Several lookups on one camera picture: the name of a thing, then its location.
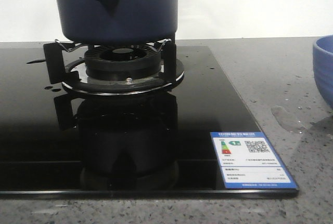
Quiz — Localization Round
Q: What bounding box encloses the right black gas burner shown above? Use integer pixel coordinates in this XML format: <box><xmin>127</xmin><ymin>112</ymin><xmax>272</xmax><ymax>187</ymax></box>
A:
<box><xmin>43</xmin><ymin>38</ymin><xmax>184</xmax><ymax>96</ymax></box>

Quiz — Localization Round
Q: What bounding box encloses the blue energy label sticker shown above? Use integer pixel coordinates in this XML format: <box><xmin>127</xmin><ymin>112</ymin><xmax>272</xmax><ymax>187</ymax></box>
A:
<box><xmin>210</xmin><ymin>132</ymin><xmax>298</xmax><ymax>189</ymax></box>

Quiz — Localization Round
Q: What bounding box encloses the black glass gas cooktop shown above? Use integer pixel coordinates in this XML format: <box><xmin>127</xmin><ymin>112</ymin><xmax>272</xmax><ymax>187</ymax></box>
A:
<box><xmin>1</xmin><ymin>46</ymin><xmax>299</xmax><ymax>199</ymax></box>

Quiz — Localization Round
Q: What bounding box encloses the blue ceramic bowl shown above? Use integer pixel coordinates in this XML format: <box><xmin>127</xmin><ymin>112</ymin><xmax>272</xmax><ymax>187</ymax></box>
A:
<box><xmin>313</xmin><ymin>35</ymin><xmax>332</xmax><ymax>108</ymax></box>

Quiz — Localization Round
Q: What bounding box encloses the blue saucepan with handle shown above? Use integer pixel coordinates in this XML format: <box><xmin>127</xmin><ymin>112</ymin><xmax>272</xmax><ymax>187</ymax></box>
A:
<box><xmin>56</xmin><ymin>0</ymin><xmax>178</xmax><ymax>45</ymax></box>

